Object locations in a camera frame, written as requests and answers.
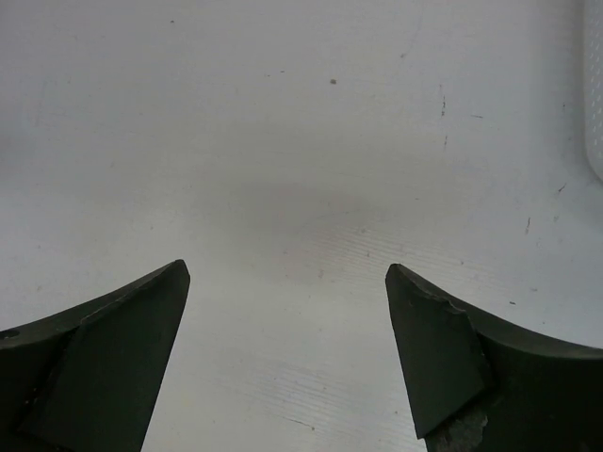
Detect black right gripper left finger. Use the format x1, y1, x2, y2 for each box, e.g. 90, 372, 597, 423
1, 260, 190, 451

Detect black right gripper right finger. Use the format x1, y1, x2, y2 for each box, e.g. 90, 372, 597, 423
385, 264, 602, 451

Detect white plastic laundry basket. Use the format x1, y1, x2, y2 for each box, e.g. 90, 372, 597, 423
582, 0, 603, 179

